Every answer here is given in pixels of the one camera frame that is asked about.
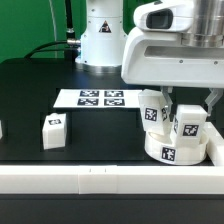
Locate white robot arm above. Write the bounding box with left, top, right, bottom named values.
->
left=76, top=0, right=224, bottom=112

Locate white front fence bar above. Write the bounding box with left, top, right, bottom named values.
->
left=0, top=165, right=224, bottom=194

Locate white round stool seat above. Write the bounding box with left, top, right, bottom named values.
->
left=145, top=131, right=209, bottom=166

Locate white marker sheet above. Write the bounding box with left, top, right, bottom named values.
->
left=54, top=89, right=140, bottom=109

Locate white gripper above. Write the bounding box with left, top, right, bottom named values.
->
left=121, top=27, right=224, bottom=120

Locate black cable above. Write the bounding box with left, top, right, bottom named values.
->
left=23, top=0, right=82, bottom=60

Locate white block at left edge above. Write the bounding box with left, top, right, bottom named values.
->
left=0, top=120, right=3, bottom=140

